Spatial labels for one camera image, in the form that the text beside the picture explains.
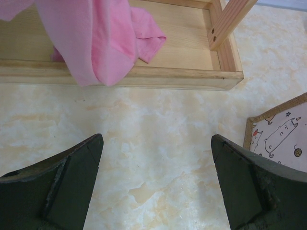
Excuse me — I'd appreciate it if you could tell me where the brown canvas tote bag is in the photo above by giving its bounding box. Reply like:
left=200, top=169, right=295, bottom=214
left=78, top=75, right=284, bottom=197
left=243, top=93, right=307, bottom=172

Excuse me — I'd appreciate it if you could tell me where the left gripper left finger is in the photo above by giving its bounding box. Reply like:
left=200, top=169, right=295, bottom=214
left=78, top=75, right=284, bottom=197
left=0, top=134, right=104, bottom=230

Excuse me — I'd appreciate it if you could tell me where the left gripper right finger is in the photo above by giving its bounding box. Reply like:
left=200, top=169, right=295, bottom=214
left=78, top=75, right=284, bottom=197
left=211, top=135, right=307, bottom=230

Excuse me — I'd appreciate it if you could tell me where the wooden clothes rack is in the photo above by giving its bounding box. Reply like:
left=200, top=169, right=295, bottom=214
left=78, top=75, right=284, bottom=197
left=0, top=0, right=255, bottom=90

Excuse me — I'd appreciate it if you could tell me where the pink shirt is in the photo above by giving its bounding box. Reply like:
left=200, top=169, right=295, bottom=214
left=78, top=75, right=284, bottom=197
left=0, top=0, right=166, bottom=86

